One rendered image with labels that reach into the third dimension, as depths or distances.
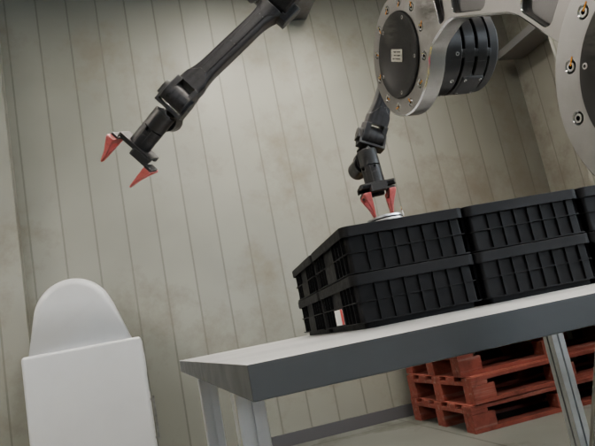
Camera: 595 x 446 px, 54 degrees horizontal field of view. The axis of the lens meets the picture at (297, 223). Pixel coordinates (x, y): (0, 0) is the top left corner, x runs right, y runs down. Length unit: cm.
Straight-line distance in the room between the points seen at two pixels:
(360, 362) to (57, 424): 277
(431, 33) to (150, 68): 366
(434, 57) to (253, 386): 55
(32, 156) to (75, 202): 42
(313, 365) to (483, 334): 22
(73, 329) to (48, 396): 35
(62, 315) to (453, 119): 327
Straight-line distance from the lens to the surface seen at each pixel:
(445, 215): 138
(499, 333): 76
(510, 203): 146
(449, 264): 137
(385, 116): 172
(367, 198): 164
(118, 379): 331
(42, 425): 336
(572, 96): 64
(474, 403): 346
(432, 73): 94
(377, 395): 427
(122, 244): 404
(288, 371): 66
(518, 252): 144
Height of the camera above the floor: 73
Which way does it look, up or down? 10 degrees up
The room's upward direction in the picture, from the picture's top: 11 degrees counter-clockwise
